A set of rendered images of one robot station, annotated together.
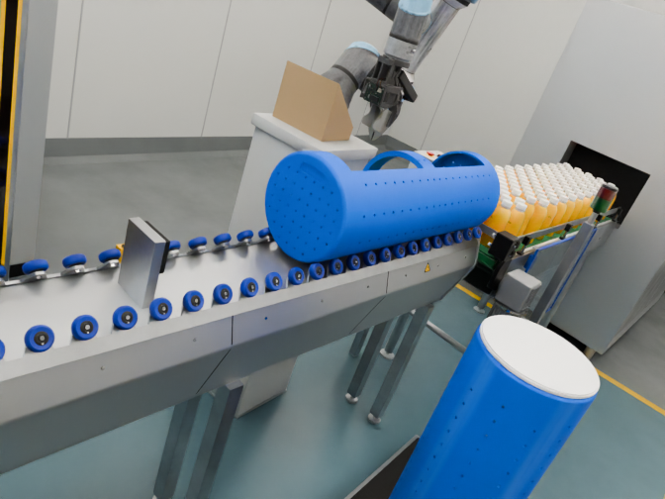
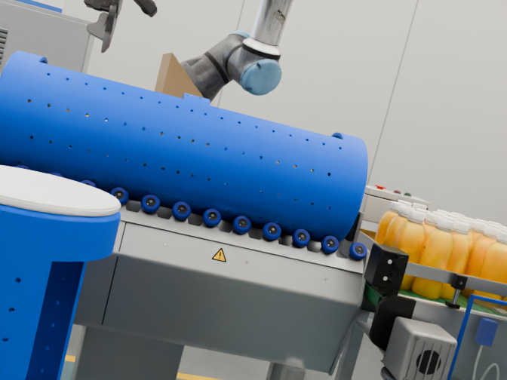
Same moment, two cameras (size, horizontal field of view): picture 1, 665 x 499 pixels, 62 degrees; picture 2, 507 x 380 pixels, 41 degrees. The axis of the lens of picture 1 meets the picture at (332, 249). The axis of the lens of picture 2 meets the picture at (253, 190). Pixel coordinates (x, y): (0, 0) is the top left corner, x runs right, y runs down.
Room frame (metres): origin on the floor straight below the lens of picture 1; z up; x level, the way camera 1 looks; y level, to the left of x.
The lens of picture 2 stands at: (0.64, -1.48, 1.22)
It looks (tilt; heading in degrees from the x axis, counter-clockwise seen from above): 6 degrees down; 46
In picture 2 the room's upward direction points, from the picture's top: 14 degrees clockwise
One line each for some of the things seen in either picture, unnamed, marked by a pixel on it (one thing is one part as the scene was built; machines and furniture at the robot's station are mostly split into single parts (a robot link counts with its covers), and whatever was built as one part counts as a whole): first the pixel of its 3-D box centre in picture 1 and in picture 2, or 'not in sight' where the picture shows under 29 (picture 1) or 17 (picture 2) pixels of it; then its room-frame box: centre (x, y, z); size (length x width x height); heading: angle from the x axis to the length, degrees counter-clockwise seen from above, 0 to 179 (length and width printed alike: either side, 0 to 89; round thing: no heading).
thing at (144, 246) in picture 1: (143, 262); not in sight; (0.95, 0.35, 1.00); 0.10 x 0.04 x 0.15; 55
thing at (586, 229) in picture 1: (526, 334); not in sight; (2.16, -0.92, 0.55); 0.04 x 0.04 x 1.10; 55
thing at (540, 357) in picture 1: (538, 353); (30, 188); (1.10, -0.52, 1.03); 0.28 x 0.28 x 0.01
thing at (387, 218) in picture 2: not in sight; (388, 240); (2.16, -0.45, 0.99); 0.07 x 0.07 x 0.19
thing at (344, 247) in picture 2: not in sight; (348, 231); (2.05, -0.40, 0.99); 0.10 x 0.02 x 0.12; 55
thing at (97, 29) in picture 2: (378, 125); (99, 31); (1.44, 0.00, 1.32); 0.06 x 0.03 x 0.09; 146
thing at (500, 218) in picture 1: (496, 225); (406, 252); (2.08, -0.57, 0.99); 0.07 x 0.07 x 0.19
